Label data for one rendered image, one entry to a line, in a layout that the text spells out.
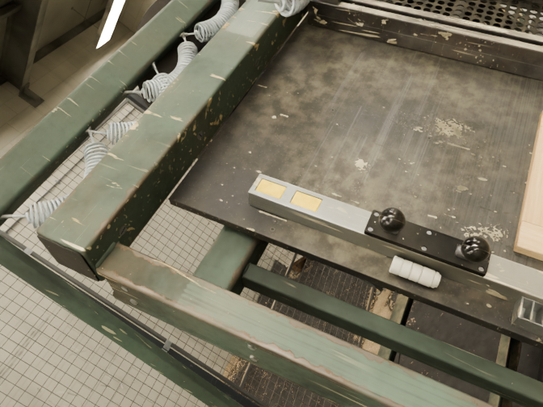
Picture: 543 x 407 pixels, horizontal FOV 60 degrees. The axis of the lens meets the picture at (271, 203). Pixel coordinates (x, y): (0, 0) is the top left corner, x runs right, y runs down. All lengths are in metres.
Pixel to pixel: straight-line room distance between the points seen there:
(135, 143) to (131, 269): 0.24
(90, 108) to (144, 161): 0.60
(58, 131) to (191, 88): 0.52
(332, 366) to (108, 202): 0.44
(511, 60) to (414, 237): 0.57
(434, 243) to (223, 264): 0.37
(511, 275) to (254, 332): 0.41
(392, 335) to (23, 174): 0.96
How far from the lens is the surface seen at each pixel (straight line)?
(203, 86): 0.98
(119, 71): 1.52
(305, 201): 0.84
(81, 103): 1.44
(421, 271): 0.81
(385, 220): 0.69
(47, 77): 7.04
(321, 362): 0.70
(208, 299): 0.74
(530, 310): 0.84
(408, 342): 0.84
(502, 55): 1.24
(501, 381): 0.86
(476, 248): 0.70
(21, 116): 6.55
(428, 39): 1.24
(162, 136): 0.89
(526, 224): 0.93
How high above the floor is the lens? 1.82
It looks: 11 degrees down
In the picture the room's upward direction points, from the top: 53 degrees counter-clockwise
